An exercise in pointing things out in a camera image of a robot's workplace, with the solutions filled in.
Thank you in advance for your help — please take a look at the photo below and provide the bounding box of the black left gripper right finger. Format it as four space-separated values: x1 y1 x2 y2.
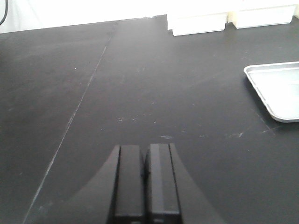
146 143 182 224

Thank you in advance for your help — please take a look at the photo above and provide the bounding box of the white plastic bin middle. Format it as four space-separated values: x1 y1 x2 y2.
227 0 299 29

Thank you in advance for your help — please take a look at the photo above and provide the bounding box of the white plastic bin left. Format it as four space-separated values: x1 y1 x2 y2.
166 0 229 36

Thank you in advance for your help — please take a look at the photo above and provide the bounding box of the white plastic bin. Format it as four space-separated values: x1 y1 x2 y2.
166 0 229 36
227 0 299 29

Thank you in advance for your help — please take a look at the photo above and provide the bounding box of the silver metal tray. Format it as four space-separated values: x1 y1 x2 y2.
244 61 299 123

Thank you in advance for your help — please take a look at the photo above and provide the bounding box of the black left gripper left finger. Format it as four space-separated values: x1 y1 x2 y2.
106 145 144 224

